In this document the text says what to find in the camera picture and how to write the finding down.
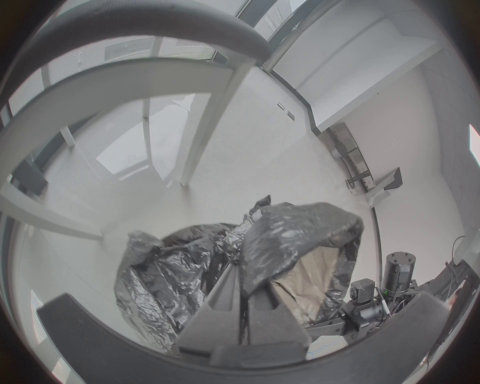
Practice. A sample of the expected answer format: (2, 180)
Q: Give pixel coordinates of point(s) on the dark grey white-framed chair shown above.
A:
(187, 22)

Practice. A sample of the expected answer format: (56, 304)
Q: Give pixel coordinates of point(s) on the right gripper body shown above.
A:
(365, 318)

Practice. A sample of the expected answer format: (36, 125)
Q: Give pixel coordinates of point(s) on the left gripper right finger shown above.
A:
(277, 330)

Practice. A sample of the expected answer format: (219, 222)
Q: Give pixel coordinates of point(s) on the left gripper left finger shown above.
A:
(210, 330)

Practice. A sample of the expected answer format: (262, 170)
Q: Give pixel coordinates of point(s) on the metal shelf rack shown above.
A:
(352, 157)

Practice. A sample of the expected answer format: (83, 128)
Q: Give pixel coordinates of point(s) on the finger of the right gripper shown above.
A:
(326, 327)

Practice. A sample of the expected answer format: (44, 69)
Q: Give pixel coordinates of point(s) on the beige trash bin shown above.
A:
(315, 273)

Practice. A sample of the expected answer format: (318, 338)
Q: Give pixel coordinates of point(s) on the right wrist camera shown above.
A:
(363, 290)

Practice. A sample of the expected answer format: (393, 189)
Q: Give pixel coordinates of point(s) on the black plastic bag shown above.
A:
(165, 285)

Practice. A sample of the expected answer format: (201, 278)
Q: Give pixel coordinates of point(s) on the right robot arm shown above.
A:
(399, 272)

